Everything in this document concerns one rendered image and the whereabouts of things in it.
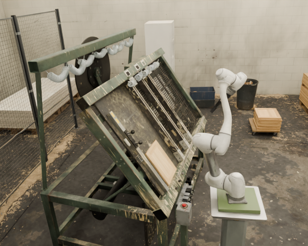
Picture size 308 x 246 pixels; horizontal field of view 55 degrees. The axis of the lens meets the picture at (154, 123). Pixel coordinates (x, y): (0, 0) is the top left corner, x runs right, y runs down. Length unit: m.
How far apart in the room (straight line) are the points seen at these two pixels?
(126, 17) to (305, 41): 4.51
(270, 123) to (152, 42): 2.96
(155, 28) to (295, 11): 3.44
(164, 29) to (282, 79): 3.55
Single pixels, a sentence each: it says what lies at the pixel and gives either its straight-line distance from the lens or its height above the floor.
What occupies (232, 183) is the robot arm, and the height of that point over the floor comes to 0.98.
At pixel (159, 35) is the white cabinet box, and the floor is 1.80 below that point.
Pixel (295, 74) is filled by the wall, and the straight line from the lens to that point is 8.47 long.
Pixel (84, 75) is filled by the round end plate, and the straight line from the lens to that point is 3.36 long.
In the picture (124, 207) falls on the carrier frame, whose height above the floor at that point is 0.79.
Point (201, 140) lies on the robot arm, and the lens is 2.55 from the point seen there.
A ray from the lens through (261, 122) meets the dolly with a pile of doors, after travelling 5.96.
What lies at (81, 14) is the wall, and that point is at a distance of 8.43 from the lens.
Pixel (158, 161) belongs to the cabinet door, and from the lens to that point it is 3.03.
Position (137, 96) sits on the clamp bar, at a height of 1.64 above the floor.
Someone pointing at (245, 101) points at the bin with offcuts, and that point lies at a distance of 7.23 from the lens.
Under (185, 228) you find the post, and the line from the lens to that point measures 2.86.
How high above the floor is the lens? 2.70
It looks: 24 degrees down
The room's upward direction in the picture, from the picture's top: 3 degrees counter-clockwise
